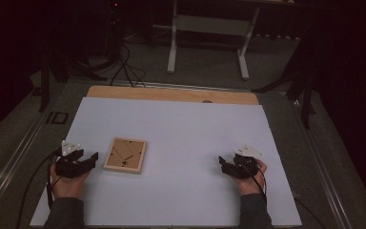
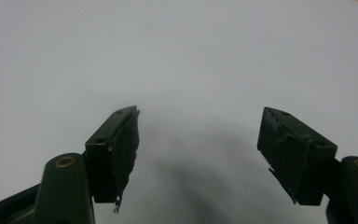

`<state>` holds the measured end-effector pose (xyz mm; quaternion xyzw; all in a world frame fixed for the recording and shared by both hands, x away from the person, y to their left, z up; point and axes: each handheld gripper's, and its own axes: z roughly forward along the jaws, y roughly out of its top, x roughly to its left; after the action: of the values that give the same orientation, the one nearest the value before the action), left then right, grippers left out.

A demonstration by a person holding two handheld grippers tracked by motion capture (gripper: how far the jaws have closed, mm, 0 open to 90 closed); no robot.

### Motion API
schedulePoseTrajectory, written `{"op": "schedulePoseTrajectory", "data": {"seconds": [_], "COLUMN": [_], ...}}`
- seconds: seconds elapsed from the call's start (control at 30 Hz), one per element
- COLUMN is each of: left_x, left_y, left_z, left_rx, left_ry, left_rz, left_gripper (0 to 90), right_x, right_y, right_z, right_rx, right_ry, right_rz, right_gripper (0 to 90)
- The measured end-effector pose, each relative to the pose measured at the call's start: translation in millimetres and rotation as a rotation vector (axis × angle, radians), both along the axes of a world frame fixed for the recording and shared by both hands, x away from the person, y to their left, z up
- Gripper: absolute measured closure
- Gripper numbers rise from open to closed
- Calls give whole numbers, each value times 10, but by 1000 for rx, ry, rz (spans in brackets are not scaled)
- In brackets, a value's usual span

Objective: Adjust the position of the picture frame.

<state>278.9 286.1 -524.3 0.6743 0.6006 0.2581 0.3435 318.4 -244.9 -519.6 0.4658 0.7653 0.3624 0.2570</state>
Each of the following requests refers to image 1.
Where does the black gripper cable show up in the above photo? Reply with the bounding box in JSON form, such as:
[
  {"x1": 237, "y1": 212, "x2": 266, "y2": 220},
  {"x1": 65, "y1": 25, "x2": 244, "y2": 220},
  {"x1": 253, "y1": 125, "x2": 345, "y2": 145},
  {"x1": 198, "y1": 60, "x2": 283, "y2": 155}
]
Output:
[
  {"x1": 240, "y1": 156, "x2": 269, "y2": 208},
  {"x1": 46, "y1": 155, "x2": 62, "y2": 210}
]

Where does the white table mat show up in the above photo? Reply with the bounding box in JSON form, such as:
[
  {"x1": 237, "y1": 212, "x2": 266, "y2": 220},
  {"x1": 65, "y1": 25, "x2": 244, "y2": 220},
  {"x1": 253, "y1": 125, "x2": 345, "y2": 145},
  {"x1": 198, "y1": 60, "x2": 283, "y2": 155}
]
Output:
[{"x1": 30, "y1": 96, "x2": 303, "y2": 228}]

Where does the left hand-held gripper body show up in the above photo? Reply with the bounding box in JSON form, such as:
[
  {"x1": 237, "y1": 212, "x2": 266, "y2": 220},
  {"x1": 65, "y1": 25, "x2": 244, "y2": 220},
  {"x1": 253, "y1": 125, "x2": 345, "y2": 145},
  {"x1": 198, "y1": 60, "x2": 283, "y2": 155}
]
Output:
[{"x1": 54, "y1": 140, "x2": 88, "y2": 179}]

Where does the bundle of black floor cables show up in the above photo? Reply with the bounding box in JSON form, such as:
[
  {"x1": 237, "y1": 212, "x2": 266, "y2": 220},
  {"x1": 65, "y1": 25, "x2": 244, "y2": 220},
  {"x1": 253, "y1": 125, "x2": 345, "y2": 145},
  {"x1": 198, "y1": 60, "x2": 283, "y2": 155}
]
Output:
[{"x1": 109, "y1": 43, "x2": 148, "y2": 89}]

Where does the person's left hand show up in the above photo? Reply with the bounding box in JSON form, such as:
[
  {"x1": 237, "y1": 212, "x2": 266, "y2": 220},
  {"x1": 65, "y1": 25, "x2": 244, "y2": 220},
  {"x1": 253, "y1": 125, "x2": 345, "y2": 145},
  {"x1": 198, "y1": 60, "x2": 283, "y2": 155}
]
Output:
[{"x1": 50, "y1": 162, "x2": 92, "y2": 200}]

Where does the thin black floor cable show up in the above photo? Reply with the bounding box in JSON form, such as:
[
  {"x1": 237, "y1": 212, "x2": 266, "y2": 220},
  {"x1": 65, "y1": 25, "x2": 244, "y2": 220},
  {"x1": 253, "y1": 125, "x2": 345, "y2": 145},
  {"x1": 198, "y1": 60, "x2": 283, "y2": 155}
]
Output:
[{"x1": 293, "y1": 196, "x2": 326, "y2": 229}]

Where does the wooden picture frame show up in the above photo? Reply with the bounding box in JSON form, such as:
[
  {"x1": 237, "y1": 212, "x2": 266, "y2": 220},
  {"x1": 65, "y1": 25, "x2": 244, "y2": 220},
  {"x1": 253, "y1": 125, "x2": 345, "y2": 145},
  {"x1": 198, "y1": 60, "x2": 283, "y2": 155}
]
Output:
[{"x1": 103, "y1": 136, "x2": 149, "y2": 176}]

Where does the black metal stand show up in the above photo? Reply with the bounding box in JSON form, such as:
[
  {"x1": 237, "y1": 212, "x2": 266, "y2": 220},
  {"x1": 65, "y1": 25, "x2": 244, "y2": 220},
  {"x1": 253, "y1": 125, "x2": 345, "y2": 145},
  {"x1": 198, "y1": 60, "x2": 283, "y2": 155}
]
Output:
[
  {"x1": 37, "y1": 52, "x2": 52, "y2": 113},
  {"x1": 251, "y1": 44, "x2": 316, "y2": 131}
]

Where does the long black floor cable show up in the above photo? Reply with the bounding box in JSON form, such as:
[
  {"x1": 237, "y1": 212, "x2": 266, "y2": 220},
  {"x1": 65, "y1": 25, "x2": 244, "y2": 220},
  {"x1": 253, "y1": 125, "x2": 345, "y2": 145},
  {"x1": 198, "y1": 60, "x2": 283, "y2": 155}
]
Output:
[{"x1": 14, "y1": 148, "x2": 62, "y2": 229}]

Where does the black floor socket plate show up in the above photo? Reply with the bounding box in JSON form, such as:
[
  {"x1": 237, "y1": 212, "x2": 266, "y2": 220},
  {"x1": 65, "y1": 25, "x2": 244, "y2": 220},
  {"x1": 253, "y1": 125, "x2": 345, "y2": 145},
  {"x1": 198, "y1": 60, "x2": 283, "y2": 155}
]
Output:
[{"x1": 45, "y1": 111, "x2": 70, "y2": 126}]

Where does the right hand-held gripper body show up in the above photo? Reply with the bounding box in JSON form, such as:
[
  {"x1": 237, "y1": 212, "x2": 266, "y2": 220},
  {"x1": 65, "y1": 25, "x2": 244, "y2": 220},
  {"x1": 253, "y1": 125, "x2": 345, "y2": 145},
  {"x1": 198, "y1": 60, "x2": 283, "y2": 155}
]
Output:
[{"x1": 231, "y1": 144, "x2": 265, "y2": 180}]

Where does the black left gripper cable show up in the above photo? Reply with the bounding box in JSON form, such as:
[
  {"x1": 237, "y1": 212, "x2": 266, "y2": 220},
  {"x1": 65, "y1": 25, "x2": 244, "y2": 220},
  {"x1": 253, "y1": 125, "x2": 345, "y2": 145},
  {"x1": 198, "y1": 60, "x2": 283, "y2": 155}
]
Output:
[{"x1": 46, "y1": 155, "x2": 62, "y2": 210}]

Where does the white metal desk frame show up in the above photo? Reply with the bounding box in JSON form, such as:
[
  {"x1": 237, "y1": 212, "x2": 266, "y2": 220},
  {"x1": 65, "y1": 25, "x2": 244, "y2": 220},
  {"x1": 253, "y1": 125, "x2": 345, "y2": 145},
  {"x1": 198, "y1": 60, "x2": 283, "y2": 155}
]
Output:
[{"x1": 166, "y1": 0, "x2": 300, "y2": 81}]

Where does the person's right hand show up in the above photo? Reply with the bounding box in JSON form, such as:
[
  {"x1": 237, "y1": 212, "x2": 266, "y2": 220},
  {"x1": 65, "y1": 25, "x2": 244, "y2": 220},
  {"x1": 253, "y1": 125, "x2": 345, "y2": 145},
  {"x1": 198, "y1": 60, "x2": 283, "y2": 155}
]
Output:
[{"x1": 233, "y1": 158, "x2": 268, "y2": 197}]

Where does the metal floor rail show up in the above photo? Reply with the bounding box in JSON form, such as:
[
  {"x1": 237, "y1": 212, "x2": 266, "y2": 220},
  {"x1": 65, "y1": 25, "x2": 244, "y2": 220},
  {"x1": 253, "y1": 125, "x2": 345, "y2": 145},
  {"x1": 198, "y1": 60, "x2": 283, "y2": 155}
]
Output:
[
  {"x1": 293, "y1": 98, "x2": 355, "y2": 229},
  {"x1": 119, "y1": 79, "x2": 255, "y2": 94},
  {"x1": 0, "y1": 104, "x2": 55, "y2": 218}
]

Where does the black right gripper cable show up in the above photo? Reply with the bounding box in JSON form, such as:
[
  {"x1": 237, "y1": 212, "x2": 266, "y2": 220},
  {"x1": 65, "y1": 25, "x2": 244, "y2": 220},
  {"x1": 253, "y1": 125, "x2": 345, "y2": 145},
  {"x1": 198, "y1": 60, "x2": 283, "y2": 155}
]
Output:
[{"x1": 240, "y1": 156, "x2": 269, "y2": 208}]

